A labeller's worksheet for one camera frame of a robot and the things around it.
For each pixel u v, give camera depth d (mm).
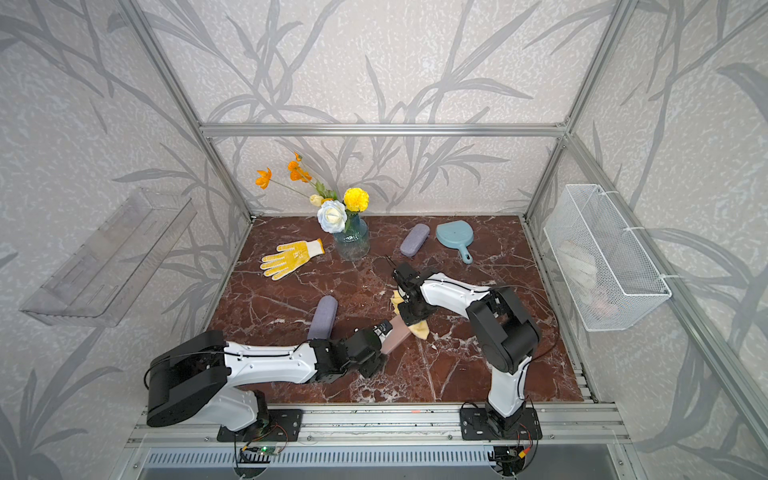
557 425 742
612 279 596
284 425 727
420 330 866
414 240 1094
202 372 476
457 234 1134
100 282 658
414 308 777
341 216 762
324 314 902
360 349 642
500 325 492
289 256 1083
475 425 730
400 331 864
